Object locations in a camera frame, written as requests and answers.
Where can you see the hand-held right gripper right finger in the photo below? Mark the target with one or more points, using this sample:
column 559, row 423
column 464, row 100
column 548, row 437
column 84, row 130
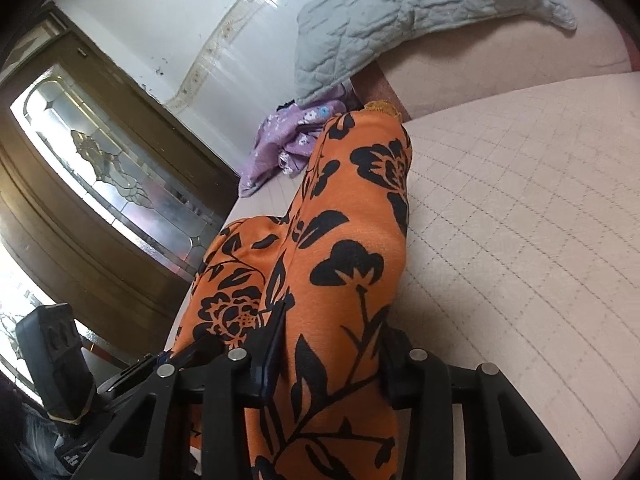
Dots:
column 400, row 385

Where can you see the pink cushion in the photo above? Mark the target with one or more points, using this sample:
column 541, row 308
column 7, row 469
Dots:
column 500, row 60

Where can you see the beige quilted mattress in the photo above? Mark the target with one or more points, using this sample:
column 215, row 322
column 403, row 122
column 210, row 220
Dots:
column 525, row 210

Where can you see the orange black floral garment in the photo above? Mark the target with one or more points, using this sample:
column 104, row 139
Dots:
column 345, row 220

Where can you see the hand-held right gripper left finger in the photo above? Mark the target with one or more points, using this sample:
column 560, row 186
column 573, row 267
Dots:
column 272, row 360

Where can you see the grey quilted pillow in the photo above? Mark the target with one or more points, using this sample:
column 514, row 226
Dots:
column 400, row 10

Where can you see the wooden door with glass panel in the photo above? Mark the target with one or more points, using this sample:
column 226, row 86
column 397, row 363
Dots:
column 100, row 170

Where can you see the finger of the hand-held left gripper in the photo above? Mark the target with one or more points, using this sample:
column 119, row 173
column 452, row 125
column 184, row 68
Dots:
column 131, row 372

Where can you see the purple floral cloth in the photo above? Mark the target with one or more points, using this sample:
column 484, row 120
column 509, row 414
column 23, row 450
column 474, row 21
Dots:
column 280, row 135

